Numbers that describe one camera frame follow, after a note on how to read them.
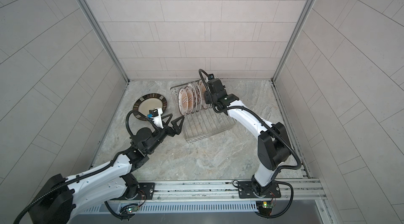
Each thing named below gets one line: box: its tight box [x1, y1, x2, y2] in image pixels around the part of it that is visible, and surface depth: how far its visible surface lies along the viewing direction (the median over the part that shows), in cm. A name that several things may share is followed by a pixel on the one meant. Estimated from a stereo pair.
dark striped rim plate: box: [132, 93, 168, 121], surface depth 104 cm
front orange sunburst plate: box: [177, 87, 189, 116], surface depth 98 cm
